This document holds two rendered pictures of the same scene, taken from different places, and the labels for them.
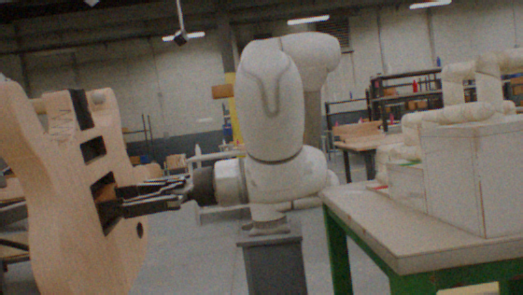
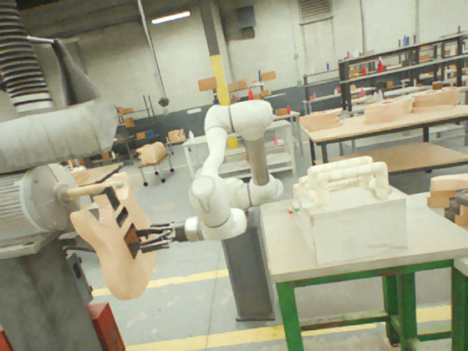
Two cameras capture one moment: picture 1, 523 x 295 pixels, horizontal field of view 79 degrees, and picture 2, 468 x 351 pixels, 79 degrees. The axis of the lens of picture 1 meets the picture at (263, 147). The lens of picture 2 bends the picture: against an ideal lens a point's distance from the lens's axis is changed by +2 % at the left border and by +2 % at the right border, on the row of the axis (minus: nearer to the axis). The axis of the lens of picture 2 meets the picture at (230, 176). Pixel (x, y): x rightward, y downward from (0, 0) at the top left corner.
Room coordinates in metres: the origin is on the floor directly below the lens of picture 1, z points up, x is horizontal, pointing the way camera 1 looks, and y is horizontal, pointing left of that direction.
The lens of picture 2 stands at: (-0.29, -0.20, 1.47)
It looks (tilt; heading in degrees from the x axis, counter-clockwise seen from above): 15 degrees down; 7
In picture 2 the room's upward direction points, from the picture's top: 12 degrees counter-clockwise
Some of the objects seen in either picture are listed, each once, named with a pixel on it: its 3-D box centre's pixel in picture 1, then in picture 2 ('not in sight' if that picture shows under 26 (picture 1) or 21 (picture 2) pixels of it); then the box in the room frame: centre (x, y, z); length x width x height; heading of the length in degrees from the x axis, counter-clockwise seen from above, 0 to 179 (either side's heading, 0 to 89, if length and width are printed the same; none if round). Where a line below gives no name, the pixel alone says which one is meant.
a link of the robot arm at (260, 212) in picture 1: (268, 191); (235, 195); (1.41, 0.00, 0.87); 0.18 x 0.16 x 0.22; 90
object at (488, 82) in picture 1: (488, 92); (323, 193); (0.50, -0.36, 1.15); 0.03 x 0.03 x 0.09
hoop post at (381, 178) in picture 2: not in sight; (381, 182); (0.51, -0.53, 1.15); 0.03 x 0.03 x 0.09
